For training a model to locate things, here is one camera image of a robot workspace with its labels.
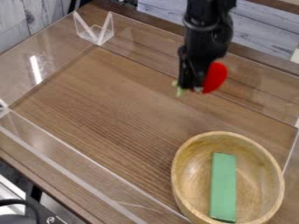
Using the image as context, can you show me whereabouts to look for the black metal table leg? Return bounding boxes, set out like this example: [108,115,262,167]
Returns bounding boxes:
[26,185,67,224]

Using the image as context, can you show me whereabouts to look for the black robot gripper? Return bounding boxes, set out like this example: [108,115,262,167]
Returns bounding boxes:
[178,0,238,91]

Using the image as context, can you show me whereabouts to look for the green rectangular block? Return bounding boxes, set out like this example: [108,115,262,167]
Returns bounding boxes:
[210,153,236,223]

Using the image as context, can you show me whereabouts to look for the wooden bowl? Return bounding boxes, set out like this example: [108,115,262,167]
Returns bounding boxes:
[171,131,286,224]

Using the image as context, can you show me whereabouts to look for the red plush tomato green stem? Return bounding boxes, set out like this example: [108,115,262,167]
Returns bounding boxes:
[191,62,228,94]

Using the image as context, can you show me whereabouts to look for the clear acrylic tray walls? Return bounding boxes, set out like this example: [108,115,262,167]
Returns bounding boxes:
[0,8,299,224]

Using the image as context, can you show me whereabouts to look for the black cable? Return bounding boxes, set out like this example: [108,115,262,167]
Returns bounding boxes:
[0,198,40,224]

